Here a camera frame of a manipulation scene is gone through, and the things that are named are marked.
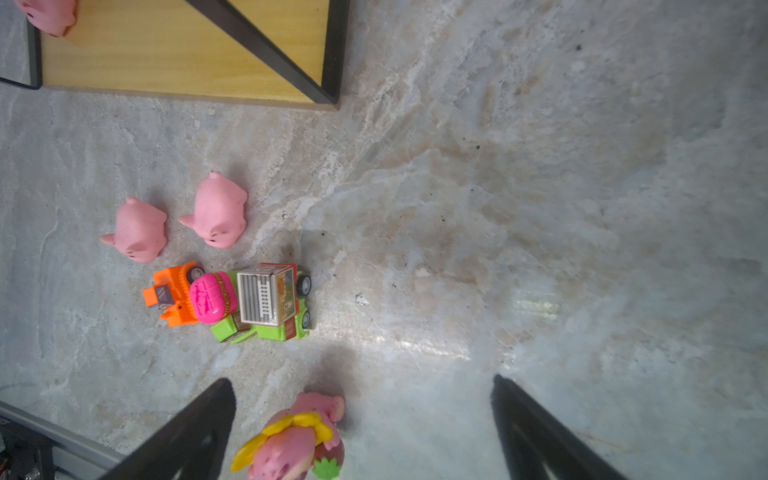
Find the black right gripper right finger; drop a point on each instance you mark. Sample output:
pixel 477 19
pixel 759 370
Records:
pixel 535 444

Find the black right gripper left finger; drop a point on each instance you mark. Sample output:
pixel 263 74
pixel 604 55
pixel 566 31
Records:
pixel 191 445

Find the pink pig toy on shelf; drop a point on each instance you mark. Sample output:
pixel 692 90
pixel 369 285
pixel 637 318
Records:
pixel 53 17

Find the pink yellow doll toy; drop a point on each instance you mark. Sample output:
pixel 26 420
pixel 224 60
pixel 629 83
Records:
pixel 300 440

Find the green pink toy truck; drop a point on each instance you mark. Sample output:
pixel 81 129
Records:
pixel 215 300

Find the orange toy car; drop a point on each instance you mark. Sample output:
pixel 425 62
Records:
pixel 170 293

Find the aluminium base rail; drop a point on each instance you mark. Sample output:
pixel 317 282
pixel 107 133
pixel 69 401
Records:
pixel 34 448

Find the wooden shelf with black frame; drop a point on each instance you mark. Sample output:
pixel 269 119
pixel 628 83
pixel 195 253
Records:
pixel 281 53

